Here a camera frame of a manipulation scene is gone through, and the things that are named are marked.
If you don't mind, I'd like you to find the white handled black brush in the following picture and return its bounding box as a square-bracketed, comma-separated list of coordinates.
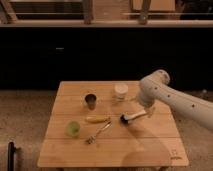
[120, 110, 147, 124]

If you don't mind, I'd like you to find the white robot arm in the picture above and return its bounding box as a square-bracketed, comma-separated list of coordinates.
[138, 69, 213, 132]

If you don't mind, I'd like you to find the clear glass jar white lid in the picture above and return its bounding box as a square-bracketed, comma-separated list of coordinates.
[114, 83, 128, 101]

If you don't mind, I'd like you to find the dark metal cup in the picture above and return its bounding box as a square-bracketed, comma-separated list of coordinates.
[85, 94, 97, 110]

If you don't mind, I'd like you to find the yellow banana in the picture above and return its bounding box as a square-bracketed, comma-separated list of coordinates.
[86, 116, 110, 123]

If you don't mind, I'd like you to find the wooden folding table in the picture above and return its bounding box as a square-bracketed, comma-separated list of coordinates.
[38, 81, 189, 168]

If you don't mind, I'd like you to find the green cup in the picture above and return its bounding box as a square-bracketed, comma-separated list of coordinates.
[65, 121, 80, 137]

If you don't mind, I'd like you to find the metal fork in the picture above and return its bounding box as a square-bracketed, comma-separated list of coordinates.
[85, 121, 112, 144]

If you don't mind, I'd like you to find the black object at floor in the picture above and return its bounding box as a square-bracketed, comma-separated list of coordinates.
[7, 142, 16, 171]

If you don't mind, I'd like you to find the wooden railing bench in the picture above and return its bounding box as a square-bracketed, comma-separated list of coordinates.
[0, 0, 213, 27]

